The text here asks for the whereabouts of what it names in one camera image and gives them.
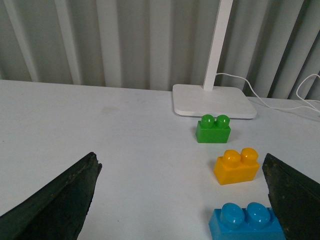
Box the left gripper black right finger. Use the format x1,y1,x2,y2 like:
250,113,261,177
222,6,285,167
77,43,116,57
262,153,320,240

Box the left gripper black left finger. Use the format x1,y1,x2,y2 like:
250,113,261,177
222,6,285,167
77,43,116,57
0,152,102,240

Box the yellow toy block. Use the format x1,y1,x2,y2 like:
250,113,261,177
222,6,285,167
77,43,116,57
213,147,260,185

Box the blue toy block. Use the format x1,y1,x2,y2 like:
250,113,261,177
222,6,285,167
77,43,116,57
208,202,286,240

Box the green toy block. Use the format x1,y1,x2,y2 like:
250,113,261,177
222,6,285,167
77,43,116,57
195,114,231,144

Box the white lamp cable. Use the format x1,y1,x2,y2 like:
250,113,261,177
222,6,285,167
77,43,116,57
214,72,320,113

